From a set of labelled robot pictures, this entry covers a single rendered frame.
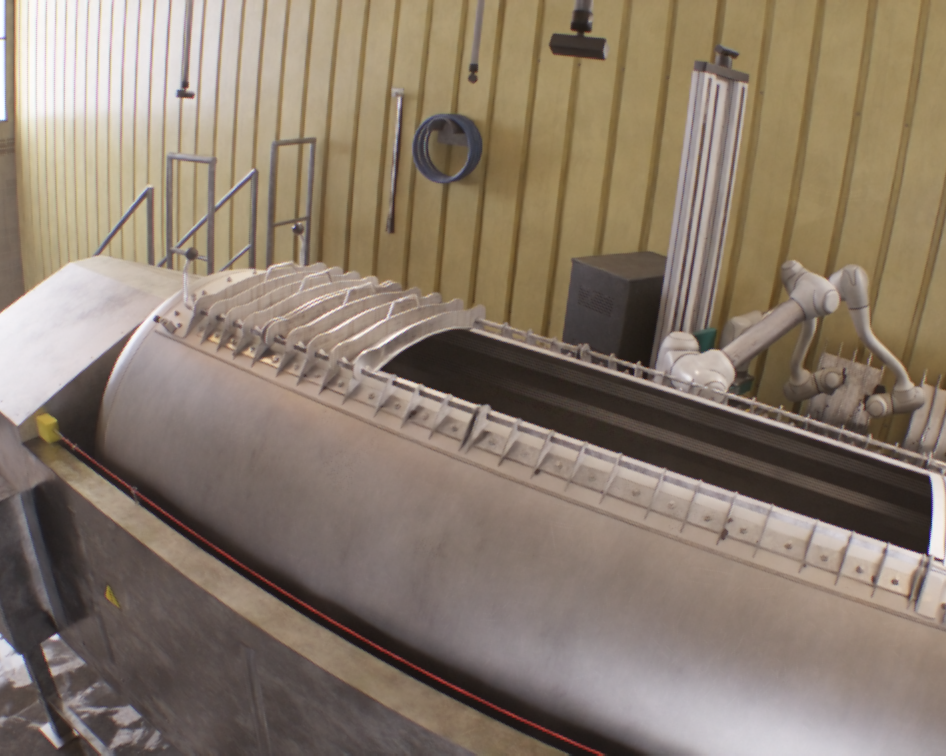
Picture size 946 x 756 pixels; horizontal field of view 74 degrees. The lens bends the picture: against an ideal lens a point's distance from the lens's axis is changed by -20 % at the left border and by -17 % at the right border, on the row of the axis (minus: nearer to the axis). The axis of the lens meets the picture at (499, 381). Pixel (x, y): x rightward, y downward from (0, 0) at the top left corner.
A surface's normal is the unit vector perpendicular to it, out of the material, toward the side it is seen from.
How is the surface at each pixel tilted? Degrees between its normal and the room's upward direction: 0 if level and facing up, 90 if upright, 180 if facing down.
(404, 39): 90
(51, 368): 21
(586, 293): 90
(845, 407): 77
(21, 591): 90
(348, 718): 90
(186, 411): 53
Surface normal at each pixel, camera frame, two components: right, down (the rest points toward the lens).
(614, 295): -0.76, 0.18
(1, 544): 0.86, 0.28
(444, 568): -0.37, -0.25
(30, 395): -0.08, -0.75
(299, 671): -0.51, 0.29
